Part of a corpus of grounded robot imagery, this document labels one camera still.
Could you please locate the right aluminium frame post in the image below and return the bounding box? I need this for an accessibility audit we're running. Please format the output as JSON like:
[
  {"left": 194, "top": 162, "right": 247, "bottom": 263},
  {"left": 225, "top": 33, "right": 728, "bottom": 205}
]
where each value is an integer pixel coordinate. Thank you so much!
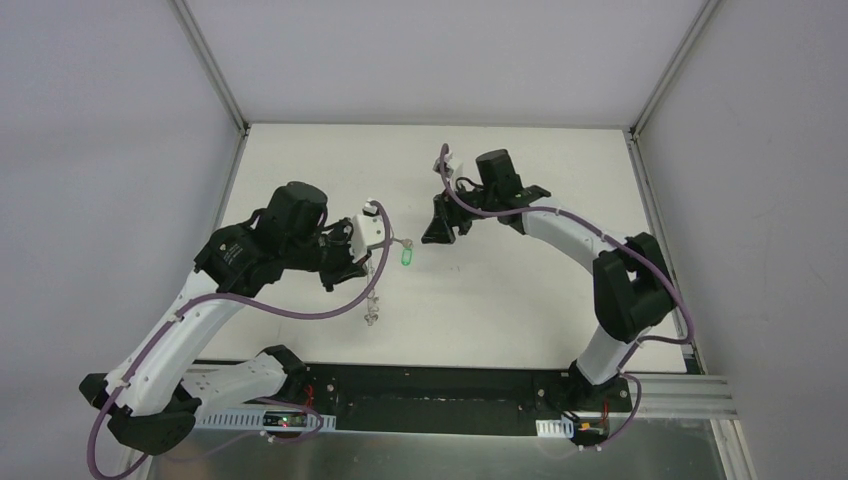
[{"left": 629, "top": 0, "right": 723, "bottom": 141}]

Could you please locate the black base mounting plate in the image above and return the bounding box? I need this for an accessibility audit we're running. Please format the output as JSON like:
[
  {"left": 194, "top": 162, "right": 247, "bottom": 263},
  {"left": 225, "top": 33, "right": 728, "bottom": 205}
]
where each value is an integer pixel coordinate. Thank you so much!
[{"left": 288, "top": 363, "right": 634, "bottom": 436}]

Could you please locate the circuit board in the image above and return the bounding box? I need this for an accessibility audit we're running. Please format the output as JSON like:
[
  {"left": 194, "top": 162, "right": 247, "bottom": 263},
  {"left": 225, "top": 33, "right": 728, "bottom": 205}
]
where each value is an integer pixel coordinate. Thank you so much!
[
  {"left": 263, "top": 411, "right": 309, "bottom": 430},
  {"left": 571, "top": 419, "right": 609, "bottom": 447}
]

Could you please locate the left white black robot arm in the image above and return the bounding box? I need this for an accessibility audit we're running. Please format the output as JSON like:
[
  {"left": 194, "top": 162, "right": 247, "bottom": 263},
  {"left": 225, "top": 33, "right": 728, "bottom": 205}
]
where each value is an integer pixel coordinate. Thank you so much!
[{"left": 79, "top": 181, "right": 388, "bottom": 456}]

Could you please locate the key with green tag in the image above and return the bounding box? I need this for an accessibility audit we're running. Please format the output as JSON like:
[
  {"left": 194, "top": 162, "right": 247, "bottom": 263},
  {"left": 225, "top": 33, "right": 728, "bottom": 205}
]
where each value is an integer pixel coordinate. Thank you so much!
[{"left": 394, "top": 239, "right": 414, "bottom": 267}]

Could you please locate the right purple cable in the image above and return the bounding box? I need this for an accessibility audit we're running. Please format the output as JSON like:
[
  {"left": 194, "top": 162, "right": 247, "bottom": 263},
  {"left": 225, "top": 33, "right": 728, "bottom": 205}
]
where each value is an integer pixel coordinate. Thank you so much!
[{"left": 437, "top": 143, "right": 697, "bottom": 372}]

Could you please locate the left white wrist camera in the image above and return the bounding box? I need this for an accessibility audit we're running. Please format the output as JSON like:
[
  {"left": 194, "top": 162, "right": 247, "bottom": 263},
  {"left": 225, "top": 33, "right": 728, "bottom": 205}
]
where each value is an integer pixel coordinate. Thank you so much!
[{"left": 350, "top": 201, "right": 385, "bottom": 262}]

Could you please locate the white cable duct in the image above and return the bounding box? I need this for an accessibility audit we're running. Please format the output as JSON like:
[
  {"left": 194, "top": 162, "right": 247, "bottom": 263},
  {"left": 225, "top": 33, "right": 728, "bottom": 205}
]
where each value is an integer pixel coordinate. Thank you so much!
[
  {"left": 535, "top": 417, "right": 575, "bottom": 439},
  {"left": 195, "top": 408, "right": 336, "bottom": 432}
]

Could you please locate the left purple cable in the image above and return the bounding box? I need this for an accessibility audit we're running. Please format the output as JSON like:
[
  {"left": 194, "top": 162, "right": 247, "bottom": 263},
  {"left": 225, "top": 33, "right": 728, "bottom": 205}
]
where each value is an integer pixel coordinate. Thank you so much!
[{"left": 87, "top": 199, "right": 395, "bottom": 480}]

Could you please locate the right white cable duct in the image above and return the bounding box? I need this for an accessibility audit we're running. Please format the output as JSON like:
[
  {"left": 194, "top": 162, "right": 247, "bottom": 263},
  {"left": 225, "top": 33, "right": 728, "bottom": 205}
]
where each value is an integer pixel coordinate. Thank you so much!
[{"left": 535, "top": 417, "right": 575, "bottom": 439}]

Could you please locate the purple cable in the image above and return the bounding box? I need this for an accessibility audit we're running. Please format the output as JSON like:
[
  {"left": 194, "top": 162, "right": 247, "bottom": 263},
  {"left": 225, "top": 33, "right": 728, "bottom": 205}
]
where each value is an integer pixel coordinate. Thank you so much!
[
  {"left": 437, "top": 143, "right": 697, "bottom": 372},
  {"left": 87, "top": 199, "right": 395, "bottom": 480}
]

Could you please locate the aluminium frame post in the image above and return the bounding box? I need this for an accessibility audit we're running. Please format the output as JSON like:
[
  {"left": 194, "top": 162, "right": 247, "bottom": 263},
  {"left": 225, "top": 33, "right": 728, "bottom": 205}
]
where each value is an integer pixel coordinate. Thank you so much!
[
  {"left": 168, "top": 0, "right": 249, "bottom": 136},
  {"left": 629, "top": 0, "right": 723, "bottom": 141}
]

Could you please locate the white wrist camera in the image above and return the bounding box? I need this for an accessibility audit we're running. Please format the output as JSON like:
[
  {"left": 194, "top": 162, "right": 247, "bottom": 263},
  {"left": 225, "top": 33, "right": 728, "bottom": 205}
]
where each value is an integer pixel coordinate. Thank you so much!
[
  {"left": 350, "top": 201, "right": 385, "bottom": 262},
  {"left": 433, "top": 151, "right": 464, "bottom": 188}
]

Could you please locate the left white cable duct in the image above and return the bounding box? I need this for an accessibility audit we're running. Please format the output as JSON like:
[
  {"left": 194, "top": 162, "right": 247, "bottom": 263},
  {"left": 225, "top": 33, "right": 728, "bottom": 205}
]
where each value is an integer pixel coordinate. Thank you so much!
[{"left": 195, "top": 408, "right": 336, "bottom": 432}]

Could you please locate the large metal keyring with clips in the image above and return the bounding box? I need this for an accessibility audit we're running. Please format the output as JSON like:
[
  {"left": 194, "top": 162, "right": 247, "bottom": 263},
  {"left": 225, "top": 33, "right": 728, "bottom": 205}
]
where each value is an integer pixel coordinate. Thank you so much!
[{"left": 364, "top": 258, "right": 381, "bottom": 327}]

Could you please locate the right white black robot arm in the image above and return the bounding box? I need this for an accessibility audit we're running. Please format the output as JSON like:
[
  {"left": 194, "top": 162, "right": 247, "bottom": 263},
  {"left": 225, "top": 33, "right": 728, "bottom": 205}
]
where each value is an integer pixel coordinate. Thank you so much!
[{"left": 421, "top": 145, "right": 677, "bottom": 410}]

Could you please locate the left circuit board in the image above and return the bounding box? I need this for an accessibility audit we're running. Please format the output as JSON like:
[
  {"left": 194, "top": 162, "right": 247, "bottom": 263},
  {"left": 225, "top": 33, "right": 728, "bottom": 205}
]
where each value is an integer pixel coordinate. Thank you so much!
[{"left": 263, "top": 411, "right": 309, "bottom": 430}]

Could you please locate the left aluminium frame post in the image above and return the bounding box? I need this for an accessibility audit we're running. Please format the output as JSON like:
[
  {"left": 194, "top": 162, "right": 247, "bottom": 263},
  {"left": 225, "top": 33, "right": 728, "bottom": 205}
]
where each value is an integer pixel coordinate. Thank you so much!
[{"left": 168, "top": 0, "right": 249, "bottom": 136}]

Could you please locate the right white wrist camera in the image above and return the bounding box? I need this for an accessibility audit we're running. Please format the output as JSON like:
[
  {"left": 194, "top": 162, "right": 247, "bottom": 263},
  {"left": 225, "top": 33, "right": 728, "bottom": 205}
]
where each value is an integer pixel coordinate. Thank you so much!
[{"left": 433, "top": 151, "right": 464, "bottom": 188}]

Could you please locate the right circuit board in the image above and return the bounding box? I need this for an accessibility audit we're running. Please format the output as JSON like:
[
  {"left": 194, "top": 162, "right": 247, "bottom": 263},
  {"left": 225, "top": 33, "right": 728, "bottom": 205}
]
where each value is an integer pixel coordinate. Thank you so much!
[{"left": 571, "top": 419, "right": 609, "bottom": 447}]

